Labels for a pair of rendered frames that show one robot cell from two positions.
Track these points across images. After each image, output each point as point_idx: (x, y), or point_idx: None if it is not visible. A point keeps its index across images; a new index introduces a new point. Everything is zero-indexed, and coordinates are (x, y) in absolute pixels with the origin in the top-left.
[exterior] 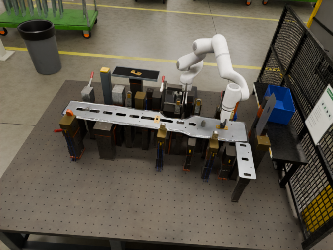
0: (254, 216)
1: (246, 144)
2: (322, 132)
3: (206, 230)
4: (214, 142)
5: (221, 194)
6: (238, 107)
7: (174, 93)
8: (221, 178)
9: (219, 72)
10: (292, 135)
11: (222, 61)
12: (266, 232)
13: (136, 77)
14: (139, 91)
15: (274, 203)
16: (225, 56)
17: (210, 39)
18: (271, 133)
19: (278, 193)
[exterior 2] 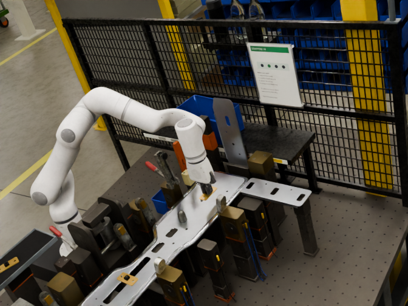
0: (347, 238)
1: (249, 181)
2: (295, 88)
3: (347, 304)
4: (229, 210)
5: (297, 265)
6: (151, 186)
7: (59, 257)
8: (270, 254)
9: (147, 126)
10: (265, 129)
11: (137, 112)
12: (376, 235)
13: (19, 268)
14: (38, 289)
15: (338, 210)
16: (133, 103)
17: (76, 110)
18: (249, 147)
19: (326, 199)
